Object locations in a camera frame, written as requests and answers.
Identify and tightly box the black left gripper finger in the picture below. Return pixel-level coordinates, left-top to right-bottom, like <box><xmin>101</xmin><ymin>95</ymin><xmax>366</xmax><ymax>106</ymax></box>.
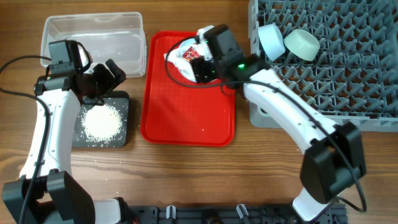
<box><xmin>105</xmin><ymin>58</ymin><xmax>127</xmax><ymax>84</ymax></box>
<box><xmin>99</xmin><ymin>82</ymin><xmax>121</xmax><ymax>100</ymax></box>

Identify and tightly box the mint green bowl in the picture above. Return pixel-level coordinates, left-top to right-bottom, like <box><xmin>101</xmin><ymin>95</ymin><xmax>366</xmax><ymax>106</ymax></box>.
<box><xmin>284</xmin><ymin>29</ymin><xmax>320</xmax><ymax>61</ymax></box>

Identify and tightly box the light blue bowl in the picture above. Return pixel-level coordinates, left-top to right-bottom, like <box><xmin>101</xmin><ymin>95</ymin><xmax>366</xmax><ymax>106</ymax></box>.
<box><xmin>258</xmin><ymin>23</ymin><xmax>285</xmax><ymax>61</ymax></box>

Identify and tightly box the clear plastic bin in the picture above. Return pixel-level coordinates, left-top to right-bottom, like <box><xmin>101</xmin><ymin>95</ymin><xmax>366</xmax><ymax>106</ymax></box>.
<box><xmin>40</xmin><ymin>12</ymin><xmax>147</xmax><ymax>78</ymax></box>

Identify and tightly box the white napkin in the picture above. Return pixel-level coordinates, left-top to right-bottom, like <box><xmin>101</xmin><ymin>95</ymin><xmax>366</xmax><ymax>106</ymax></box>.
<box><xmin>164</xmin><ymin>43</ymin><xmax>200</xmax><ymax>77</ymax></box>

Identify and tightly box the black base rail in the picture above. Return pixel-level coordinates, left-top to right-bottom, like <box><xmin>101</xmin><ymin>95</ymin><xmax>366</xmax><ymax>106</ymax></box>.
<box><xmin>127</xmin><ymin>203</ymin><xmax>349</xmax><ymax>224</ymax></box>

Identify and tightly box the light blue plate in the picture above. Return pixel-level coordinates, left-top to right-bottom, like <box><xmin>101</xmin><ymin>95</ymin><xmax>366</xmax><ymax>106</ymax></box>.
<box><xmin>175</xmin><ymin>39</ymin><xmax>199</xmax><ymax>83</ymax></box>

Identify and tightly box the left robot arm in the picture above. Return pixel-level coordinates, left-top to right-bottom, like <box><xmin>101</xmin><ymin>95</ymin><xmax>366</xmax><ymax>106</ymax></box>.
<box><xmin>2</xmin><ymin>40</ymin><xmax>135</xmax><ymax>223</ymax></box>

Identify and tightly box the grey dishwasher rack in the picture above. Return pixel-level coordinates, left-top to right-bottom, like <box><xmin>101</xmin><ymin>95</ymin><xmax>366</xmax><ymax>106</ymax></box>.
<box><xmin>248</xmin><ymin>0</ymin><xmax>397</xmax><ymax>133</ymax></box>

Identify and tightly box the black waste tray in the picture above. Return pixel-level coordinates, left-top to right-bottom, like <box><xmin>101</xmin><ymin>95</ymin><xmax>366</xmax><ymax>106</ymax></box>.
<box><xmin>72</xmin><ymin>91</ymin><xmax>129</xmax><ymax>148</ymax></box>

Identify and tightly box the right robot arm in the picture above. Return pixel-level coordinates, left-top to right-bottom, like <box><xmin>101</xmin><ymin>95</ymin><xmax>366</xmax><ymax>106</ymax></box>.
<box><xmin>192</xmin><ymin>24</ymin><xmax>367</xmax><ymax>222</ymax></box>

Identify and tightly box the red plastic tray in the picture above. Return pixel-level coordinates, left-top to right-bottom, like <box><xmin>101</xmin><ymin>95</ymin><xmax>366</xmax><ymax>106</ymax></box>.
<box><xmin>141</xmin><ymin>30</ymin><xmax>235</xmax><ymax>147</ymax></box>

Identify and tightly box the white rice pile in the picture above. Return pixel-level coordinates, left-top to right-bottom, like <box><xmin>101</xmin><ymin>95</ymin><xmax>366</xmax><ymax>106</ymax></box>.
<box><xmin>81</xmin><ymin>105</ymin><xmax>122</xmax><ymax>143</ymax></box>

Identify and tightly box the red snack wrapper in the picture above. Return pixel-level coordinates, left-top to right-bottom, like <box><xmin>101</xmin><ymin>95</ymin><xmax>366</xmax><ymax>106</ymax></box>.
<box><xmin>182</xmin><ymin>47</ymin><xmax>201</xmax><ymax>62</ymax></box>

